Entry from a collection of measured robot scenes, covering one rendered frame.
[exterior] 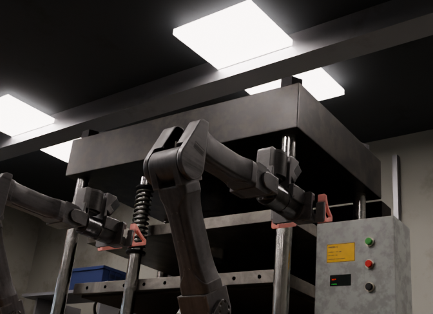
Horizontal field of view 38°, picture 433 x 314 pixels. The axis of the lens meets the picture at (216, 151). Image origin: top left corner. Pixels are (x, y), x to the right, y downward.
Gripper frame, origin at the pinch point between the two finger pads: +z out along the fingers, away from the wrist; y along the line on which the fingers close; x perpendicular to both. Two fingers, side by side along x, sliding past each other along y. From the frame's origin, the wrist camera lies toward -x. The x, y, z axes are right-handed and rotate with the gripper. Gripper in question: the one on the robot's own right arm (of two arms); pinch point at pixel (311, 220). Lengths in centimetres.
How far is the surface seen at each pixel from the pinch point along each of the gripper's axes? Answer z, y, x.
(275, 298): 61, 49, 3
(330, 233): 74, 35, -24
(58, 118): 160, 347, -188
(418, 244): 330, 99, -102
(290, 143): 61, 46, -57
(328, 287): 75, 36, -4
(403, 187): 329, 109, -150
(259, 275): 69, 61, -8
